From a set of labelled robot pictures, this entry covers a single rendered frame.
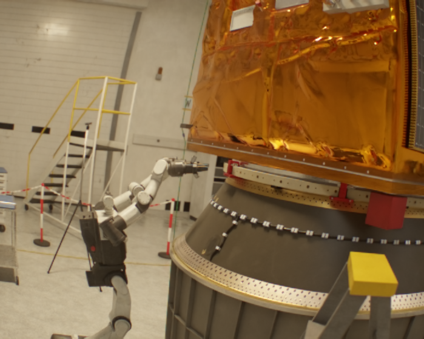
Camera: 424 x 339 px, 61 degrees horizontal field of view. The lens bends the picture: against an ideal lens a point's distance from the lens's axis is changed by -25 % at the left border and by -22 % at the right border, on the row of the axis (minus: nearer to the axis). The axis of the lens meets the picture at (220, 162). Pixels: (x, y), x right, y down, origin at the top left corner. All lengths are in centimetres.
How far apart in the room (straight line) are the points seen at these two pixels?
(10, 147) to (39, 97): 132
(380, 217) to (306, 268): 46
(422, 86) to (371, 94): 27
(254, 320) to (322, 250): 47
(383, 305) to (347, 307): 12
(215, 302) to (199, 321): 20
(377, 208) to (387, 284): 64
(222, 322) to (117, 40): 822
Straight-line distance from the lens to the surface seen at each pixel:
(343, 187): 203
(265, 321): 205
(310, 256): 202
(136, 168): 1000
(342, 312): 124
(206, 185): 979
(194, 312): 239
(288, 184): 214
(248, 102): 254
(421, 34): 187
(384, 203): 176
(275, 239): 210
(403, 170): 175
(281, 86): 230
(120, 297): 272
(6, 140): 933
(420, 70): 180
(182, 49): 1038
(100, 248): 257
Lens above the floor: 184
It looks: 3 degrees down
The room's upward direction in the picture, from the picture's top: 8 degrees clockwise
